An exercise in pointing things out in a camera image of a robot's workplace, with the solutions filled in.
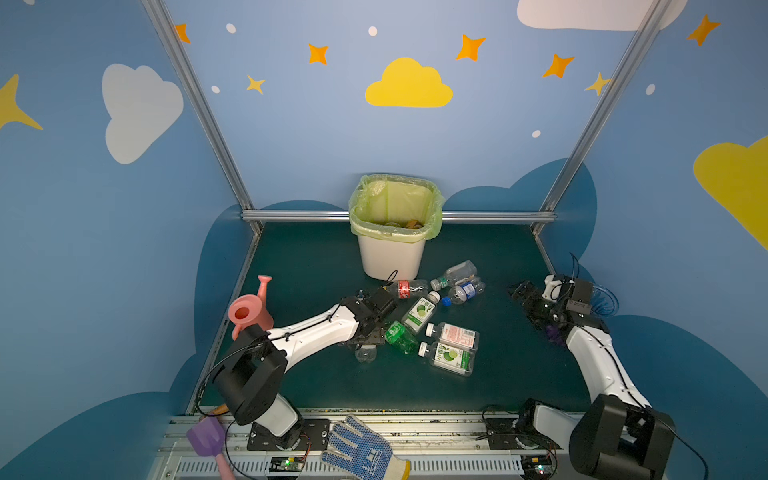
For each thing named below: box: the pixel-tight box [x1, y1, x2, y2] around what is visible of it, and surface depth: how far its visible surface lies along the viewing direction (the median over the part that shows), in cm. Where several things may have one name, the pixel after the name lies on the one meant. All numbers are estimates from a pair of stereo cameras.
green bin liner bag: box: [348, 174, 445, 243], surface depth 83 cm
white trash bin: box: [358, 235, 427, 282], surface depth 96 cm
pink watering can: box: [228, 275, 274, 341], surface depth 86 cm
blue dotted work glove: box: [321, 414, 411, 480], surface depth 73 cm
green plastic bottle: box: [384, 321, 419, 355], surface depth 90 cm
